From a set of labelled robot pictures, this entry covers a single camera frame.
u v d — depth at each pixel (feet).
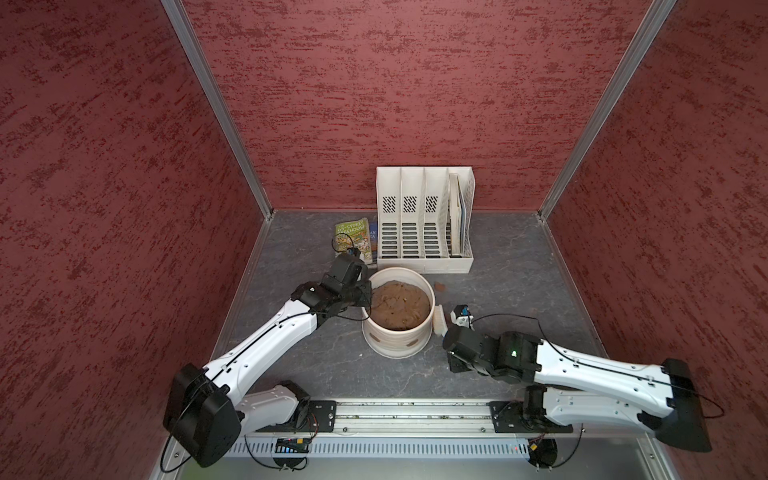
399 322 2.60
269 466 2.20
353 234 3.53
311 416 2.40
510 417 2.42
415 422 2.43
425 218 3.82
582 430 2.38
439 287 3.29
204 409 1.25
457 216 3.00
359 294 2.33
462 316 2.23
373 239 3.56
